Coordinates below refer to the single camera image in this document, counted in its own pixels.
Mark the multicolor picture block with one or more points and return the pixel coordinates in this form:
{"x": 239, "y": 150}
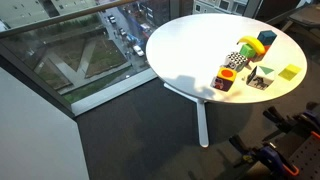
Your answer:
{"x": 224, "y": 79}

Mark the black and white patterned block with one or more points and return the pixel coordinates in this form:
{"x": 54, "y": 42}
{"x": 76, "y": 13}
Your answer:
{"x": 236, "y": 60}

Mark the white block with green triangle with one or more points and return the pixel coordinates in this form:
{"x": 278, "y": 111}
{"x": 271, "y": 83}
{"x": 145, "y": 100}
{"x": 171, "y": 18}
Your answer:
{"x": 261, "y": 78}

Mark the orange red block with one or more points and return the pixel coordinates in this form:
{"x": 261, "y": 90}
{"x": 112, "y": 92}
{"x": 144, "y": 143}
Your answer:
{"x": 260, "y": 57}

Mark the yellow green flat block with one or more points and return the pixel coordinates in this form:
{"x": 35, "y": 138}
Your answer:
{"x": 290, "y": 72}

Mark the white window sill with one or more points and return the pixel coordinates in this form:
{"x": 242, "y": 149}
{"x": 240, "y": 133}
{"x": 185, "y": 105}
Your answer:
{"x": 110, "y": 93}

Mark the white table base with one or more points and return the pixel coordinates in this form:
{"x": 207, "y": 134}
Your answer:
{"x": 202, "y": 123}

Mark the small green cube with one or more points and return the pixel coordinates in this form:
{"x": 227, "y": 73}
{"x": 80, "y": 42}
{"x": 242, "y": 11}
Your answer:
{"x": 247, "y": 51}

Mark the yellow toy banana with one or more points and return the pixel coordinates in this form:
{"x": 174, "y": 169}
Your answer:
{"x": 255, "y": 43}

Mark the teal cube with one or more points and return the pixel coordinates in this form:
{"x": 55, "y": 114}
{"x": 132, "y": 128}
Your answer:
{"x": 266, "y": 37}

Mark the wooden handrail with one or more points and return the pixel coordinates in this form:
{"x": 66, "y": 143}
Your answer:
{"x": 66, "y": 16}

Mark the black clamp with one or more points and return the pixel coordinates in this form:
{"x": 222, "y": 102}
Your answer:
{"x": 283, "y": 121}

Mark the blue and orange clamp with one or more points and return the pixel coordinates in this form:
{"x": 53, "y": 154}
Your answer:
{"x": 271, "y": 156}

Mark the black perforated board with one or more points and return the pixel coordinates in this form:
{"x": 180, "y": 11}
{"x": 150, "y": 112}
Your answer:
{"x": 308, "y": 156}

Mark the dark chair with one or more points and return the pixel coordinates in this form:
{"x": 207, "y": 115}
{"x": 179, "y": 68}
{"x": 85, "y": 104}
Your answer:
{"x": 305, "y": 16}

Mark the dark window frame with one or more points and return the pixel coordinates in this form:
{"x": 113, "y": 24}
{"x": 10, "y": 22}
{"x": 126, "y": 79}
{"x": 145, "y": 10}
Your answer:
{"x": 36, "y": 80}

